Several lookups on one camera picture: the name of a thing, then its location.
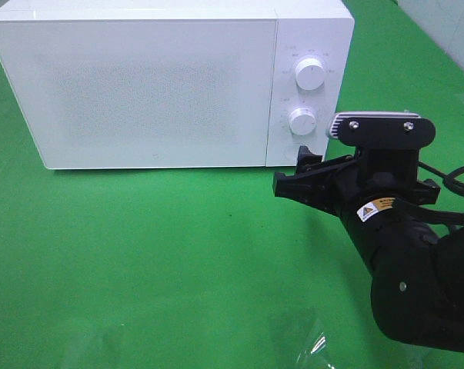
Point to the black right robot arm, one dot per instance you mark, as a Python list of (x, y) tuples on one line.
[(415, 256)]

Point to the white microwave door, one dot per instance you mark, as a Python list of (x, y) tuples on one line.
[(143, 94)]

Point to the clear plastic film piece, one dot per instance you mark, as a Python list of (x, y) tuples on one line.
[(314, 354)]

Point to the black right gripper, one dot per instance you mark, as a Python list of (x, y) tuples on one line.
[(341, 183)]

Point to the upper white round knob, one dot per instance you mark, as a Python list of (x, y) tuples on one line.
[(309, 73)]

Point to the lower white round knob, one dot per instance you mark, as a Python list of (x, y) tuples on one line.
[(302, 121)]

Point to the round door release button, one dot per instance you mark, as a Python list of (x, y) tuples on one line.
[(291, 153)]

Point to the white round knob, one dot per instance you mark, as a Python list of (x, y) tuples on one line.
[(302, 121), (309, 73)]

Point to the white microwave oven body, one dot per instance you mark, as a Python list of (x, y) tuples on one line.
[(304, 29)]

